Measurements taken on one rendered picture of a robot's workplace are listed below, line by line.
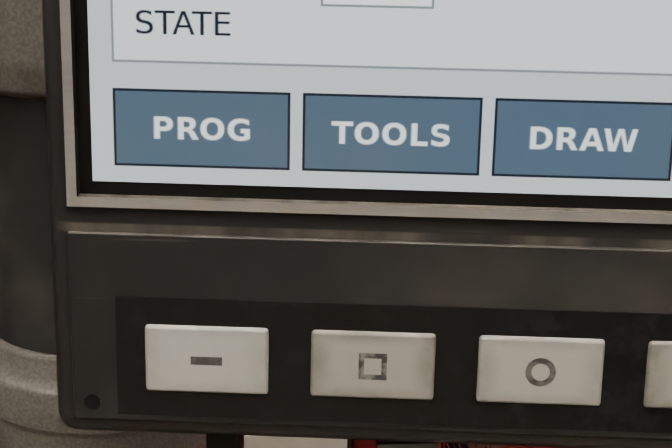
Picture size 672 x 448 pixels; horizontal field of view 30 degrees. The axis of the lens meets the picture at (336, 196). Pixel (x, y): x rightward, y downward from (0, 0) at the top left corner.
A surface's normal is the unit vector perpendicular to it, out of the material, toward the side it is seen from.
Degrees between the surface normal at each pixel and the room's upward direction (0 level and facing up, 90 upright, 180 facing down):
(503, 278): 90
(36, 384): 49
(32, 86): 90
